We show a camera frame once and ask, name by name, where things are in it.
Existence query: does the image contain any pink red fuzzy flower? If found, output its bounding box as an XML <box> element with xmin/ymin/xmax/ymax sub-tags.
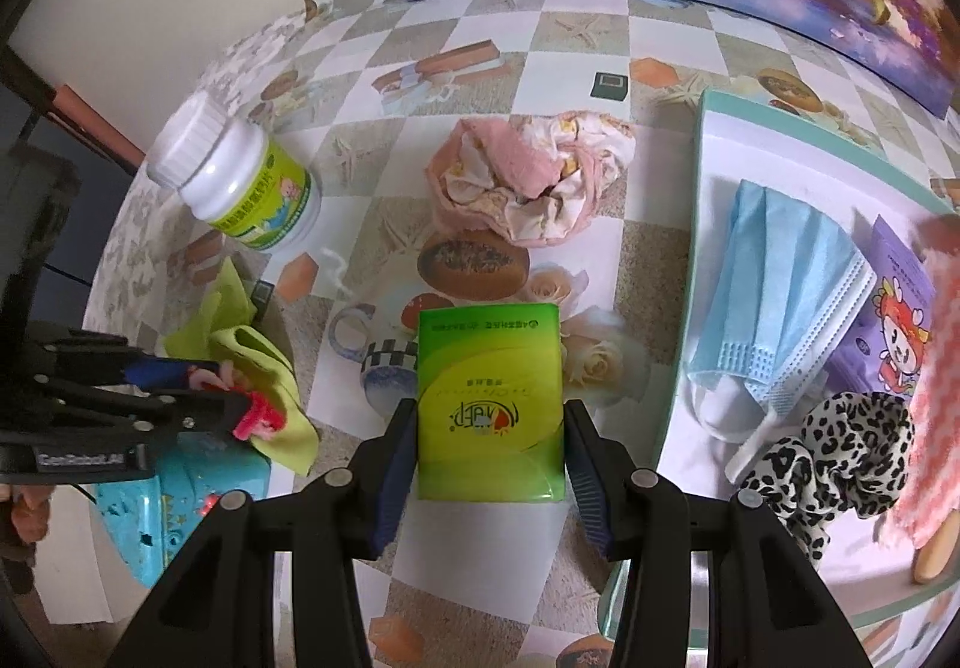
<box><xmin>187</xmin><ymin>360</ymin><xmax>290</xmax><ymax>444</ymax></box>

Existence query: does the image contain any blue face mask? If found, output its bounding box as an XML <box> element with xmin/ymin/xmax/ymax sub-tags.
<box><xmin>684</xmin><ymin>179</ymin><xmax>878</xmax><ymax>481</ymax></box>

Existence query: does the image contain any teal plastic toy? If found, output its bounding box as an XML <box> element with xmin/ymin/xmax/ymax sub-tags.
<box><xmin>90</xmin><ymin>428</ymin><xmax>272</xmax><ymax>590</ymax></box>

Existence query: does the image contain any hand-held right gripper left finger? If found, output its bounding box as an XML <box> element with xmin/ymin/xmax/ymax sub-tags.
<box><xmin>124</xmin><ymin>398</ymin><xmax>421</xmax><ymax>668</ymax></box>

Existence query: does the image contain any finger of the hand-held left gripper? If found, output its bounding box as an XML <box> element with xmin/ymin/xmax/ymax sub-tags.
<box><xmin>41</xmin><ymin>383</ymin><xmax>256</xmax><ymax>448</ymax></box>
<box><xmin>45</xmin><ymin>338</ymin><xmax>226</xmax><ymax>390</ymax></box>

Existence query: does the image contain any pink shrimp chips bag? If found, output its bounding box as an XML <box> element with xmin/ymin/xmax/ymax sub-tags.
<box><xmin>874</xmin><ymin>214</ymin><xmax>960</xmax><ymax>553</ymax></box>

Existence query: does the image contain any tan rounded object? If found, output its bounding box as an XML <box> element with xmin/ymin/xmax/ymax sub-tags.
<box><xmin>910</xmin><ymin>509</ymin><xmax>960</xmax><ymax>585</ymax></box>

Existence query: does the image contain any white tray teal rim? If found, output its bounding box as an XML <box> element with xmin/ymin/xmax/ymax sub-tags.
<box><xmin>600</xmin><ymin>86</ymin><xmax>960</xmax><ymax>646</ymax></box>

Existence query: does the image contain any dark cabinet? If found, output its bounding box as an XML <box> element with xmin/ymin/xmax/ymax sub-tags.
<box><xmin>0</xmin><ymin>45</ymin><xmax>143</xmax><ymax>339</ymax></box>

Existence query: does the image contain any purple cartoon tissue packet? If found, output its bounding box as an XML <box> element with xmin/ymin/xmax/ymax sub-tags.
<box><xmin>821</xmin><ymin>214</ymin><xmax>946</xmax><ymax>406</ymax></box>

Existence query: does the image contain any checkered printed tablecloth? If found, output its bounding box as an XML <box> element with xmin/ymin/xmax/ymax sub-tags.
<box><xmin>82</xmin><ymin>0</ymin><xmax>960</xmax><ymax>668</ymax></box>

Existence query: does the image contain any leopard print scrunchie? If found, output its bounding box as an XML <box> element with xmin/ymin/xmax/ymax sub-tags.
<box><xmin>739</xmin><ymin>390</ymin><xmax>917</xmax><ymax>564</ymax></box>

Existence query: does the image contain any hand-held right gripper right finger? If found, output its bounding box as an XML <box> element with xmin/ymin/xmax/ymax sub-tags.
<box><xmin>562</xmin><ymin>399</ymin><xmax>875</xmax><ymax>668</ymax></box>

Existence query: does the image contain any green cloth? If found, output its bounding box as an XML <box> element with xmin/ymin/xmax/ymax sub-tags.
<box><xmin>161</xmin><ymin>255</ymin><xmax>320</xmax><ymax>478</ymax></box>

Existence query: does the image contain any crumpled pink floral cloth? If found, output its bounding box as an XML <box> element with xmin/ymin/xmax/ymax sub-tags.
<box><xmin>424</xmin><ymin>109</ymin><xmax>638</xmax><ymax>247</ymax></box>

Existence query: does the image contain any green tissue packet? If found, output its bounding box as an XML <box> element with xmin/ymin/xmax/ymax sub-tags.
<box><xmin>415</xmin><ymin>302</ymin><xmax>565</xmax><ymax>502</ymax></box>

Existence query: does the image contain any person's left hand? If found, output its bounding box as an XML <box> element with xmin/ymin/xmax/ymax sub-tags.
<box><xmin>0</xmin><ymin>484</ymin><xmax>50</xmax><ymax>590</ymax></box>

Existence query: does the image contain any white pill bottle green label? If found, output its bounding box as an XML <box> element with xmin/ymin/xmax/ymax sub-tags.
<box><xmin>145</xmin><ymin>92</ymin><xmax>323</xmax><ymax>253</ymax></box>

